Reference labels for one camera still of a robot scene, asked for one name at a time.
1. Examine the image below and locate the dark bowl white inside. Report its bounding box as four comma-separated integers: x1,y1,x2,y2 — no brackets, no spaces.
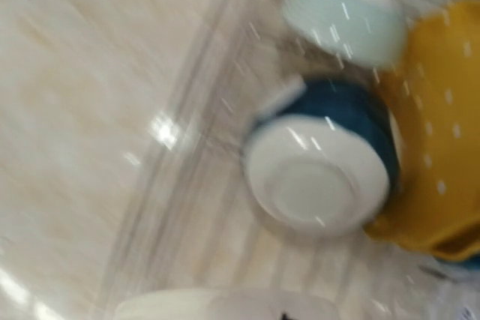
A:
241,74,401,238

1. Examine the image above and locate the metal wire dish rack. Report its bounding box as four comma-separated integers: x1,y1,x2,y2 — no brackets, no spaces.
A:
95,0,479,319

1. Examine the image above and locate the dark bowl pale blue inside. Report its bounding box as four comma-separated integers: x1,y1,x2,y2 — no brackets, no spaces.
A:
282,0,407,68

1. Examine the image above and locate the white ribbed ceramic mug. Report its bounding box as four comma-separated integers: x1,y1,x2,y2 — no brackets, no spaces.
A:
113,289,340,320

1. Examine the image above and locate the yellow polka dot plate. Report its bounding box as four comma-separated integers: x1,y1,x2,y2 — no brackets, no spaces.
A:
365,0,479,262

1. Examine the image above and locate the blue polka dot plate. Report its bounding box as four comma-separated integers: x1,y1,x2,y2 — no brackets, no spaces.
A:
436,254,480,271

